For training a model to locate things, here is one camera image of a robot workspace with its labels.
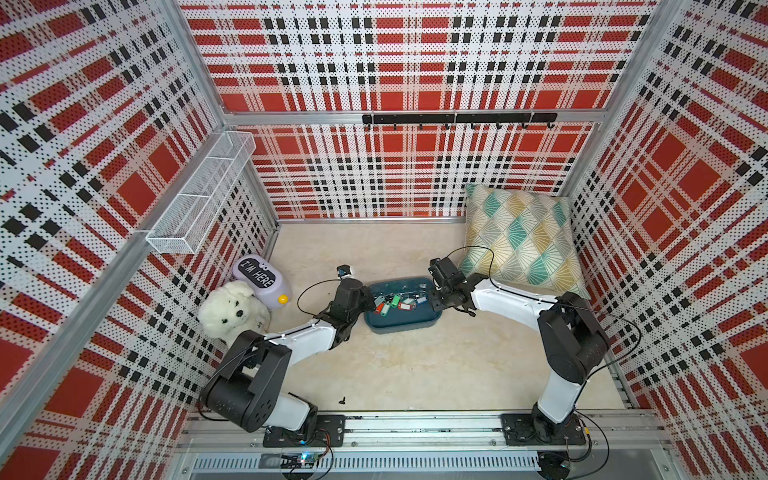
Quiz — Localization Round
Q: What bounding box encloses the white plush bear toy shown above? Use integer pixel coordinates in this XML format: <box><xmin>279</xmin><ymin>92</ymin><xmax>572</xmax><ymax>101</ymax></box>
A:
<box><xmin>197</xmin><ymin>280</ymin><xmax>271</xmax><ymax>347</ymax></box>

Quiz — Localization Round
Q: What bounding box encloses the patterned green yellow pillow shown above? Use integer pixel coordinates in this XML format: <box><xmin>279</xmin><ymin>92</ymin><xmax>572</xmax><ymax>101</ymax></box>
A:
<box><xmin>458</xmin><ymin>184</ymin><xmax>590</xmax><ymax>299</ymax></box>

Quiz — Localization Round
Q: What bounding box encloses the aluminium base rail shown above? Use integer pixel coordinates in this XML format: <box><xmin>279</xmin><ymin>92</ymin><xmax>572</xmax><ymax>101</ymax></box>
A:
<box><xmin>178</xmin><ymin>410</ymin><xmax>670</xmax><ymax>452</ymax></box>

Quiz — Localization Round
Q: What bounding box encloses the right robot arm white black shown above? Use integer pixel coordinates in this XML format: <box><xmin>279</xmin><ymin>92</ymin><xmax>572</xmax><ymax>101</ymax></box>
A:
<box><xmin>428</xmin><ymin>257</ymin><xmax>609</xmax><ymax>446</ymax></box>

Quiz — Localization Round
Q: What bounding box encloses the black wall hook rail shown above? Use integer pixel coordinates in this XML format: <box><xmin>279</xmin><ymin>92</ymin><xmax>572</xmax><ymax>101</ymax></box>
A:
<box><xmin>362</xmin><ymin>112</ymin><xmax>558</xmax><ymax>127</ymax></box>

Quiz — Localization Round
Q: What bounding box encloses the green circuit board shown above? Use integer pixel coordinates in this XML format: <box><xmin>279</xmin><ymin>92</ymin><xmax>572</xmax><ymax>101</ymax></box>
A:
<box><xmin>280</xmin><ymin>452</ymin><xmax>317</xmax><ymax>470</ymax></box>

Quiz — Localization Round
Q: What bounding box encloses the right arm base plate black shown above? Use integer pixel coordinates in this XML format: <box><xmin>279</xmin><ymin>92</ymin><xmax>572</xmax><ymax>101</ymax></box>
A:
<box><xmin>500</xmin><ymin>413</ymin><xmax>588</xmax><ymax>446</ymax></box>

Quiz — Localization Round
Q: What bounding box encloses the purple clock with yellow knob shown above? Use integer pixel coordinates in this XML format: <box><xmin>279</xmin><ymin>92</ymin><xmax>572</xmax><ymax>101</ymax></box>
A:
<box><xmin>232</xmin><ymin>254</ymin><xmax>293</xmax><ymax>311</ymax></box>

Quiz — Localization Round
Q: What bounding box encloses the white wire mesh shelf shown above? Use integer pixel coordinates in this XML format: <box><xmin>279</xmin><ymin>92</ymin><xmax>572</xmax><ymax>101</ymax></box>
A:
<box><xmin>146</xmin><ymin>131</ymin><xmax>255</xmax><ymax>255</ymax></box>

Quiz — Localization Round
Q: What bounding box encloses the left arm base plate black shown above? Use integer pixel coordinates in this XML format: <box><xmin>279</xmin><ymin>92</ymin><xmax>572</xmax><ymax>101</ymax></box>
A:
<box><xmin>262</xmin><ymin>414</ymin><xmax>347</xmax><ymax>448</ymax></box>

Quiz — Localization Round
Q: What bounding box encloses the teal plastic storage box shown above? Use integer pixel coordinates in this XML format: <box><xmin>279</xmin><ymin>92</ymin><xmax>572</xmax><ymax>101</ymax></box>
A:
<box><xmin>364</xmin><ymin>277</ymin><xmax>442</xmax><ymax>334</ymax></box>

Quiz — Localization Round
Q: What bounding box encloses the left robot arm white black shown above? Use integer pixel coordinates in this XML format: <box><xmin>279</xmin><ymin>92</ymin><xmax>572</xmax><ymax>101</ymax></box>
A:
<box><xmin>197</xmin><ymin>276</ymin><xmax>376</xmax><ymax>443</ymax></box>

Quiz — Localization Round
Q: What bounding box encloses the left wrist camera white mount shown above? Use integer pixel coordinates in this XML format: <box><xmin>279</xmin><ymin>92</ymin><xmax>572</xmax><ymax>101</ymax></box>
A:
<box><xmin>336</xmin><ymin>264</ymin><xmax>354</xmax><ymax>279</ymax></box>

